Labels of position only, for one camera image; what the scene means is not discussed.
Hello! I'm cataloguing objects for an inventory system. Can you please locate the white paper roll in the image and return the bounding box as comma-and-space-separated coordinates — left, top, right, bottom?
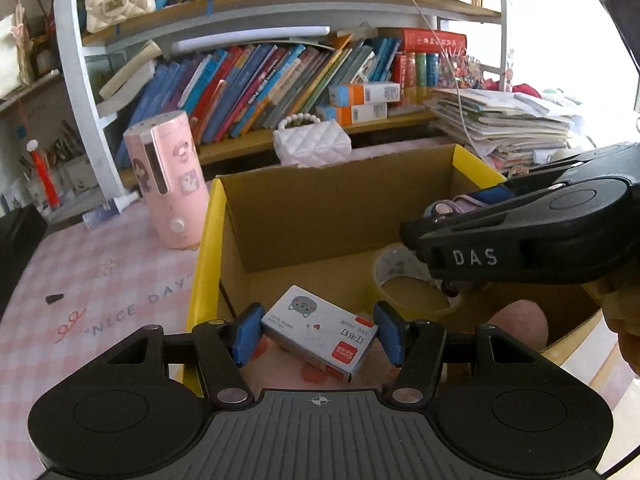
171, 25, 332, 57

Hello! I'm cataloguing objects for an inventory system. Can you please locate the row of leaning books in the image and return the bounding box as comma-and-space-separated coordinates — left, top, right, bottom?
117, 27, 468, 146

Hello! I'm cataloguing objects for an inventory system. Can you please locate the colourful acrylic stand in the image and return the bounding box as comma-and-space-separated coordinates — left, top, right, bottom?
437, 52, 483, 91

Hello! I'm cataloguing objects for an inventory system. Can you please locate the orange and white carton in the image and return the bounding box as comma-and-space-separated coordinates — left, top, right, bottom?
316, 102, 388, 126
328, 81, 402, 107

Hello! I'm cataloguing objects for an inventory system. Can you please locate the pen holder with pens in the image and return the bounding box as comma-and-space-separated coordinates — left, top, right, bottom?
17, 120, 88, 201

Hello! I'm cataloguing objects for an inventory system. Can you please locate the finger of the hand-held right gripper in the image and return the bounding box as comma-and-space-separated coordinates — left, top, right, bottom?
472, 141, 640, 207
400, 186, 567, 252

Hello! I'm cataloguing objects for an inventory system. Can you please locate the white bookshelf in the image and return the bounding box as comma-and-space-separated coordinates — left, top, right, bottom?
52, 0, 508, 201

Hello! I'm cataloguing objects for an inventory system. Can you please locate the white staple box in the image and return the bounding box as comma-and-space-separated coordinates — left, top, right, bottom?
261, 285, 379, 383

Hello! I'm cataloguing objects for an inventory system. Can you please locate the white quilted purse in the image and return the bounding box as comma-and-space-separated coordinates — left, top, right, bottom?
272, 112, 352, 168

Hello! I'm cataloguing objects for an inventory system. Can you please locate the cream curled book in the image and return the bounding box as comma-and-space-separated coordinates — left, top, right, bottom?
97, 40, 163, 102

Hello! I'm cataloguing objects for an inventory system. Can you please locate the small spray bottle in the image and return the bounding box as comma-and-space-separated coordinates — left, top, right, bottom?
82, 191, 141, 231

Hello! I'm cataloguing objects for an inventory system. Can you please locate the person's right hand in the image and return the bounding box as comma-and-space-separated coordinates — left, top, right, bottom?
582, 271, 640, 376

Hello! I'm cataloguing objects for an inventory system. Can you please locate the pink checked tablecloth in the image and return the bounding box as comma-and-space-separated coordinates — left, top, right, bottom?
0, 180, 216, 461

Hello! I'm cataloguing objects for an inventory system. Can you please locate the stack of papers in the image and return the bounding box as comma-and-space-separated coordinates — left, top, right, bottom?
425, 87, 586, 171

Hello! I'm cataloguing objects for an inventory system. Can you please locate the white paper bag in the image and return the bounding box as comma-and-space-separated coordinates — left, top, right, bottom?
0, 12, 31, 101

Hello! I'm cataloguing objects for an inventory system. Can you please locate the black case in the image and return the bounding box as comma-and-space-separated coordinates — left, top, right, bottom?
0, 205, 48, 321

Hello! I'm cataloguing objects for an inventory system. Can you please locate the white hanging cable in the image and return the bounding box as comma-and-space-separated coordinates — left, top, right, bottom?
377, 0, 473, 143

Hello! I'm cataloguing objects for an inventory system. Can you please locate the pink humidifier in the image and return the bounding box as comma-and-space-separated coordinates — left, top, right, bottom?
123, 110, 211, 251

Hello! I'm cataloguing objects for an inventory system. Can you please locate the roll of clear tape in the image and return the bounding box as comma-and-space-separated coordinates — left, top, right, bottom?
371, 242, 466, 318

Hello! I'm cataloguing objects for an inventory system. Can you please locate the grey toy car keychain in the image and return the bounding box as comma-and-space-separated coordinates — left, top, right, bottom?
424, 194, 483, 218

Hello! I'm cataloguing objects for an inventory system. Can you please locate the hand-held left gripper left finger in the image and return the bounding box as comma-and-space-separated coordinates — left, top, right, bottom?
105, 302, 265, 408

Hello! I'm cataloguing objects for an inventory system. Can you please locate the red tassel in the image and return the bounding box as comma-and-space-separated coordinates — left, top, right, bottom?
27, 139, 61, 208

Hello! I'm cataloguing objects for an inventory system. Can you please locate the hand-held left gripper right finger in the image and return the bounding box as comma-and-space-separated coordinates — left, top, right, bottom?
374, 301, 544, 408

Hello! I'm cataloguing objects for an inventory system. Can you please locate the yellow cardboard box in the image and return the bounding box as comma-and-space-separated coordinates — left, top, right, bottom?
186, 144, 621, 396

